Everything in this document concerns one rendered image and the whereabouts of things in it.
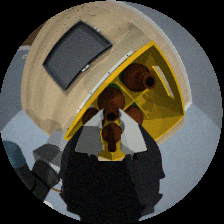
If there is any yellow divided crate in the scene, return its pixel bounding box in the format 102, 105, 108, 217
64, 40, 185, 161

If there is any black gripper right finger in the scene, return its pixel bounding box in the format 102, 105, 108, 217
118, 108, 165, 179

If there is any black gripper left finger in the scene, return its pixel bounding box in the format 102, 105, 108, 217
58, 109, 105, 179

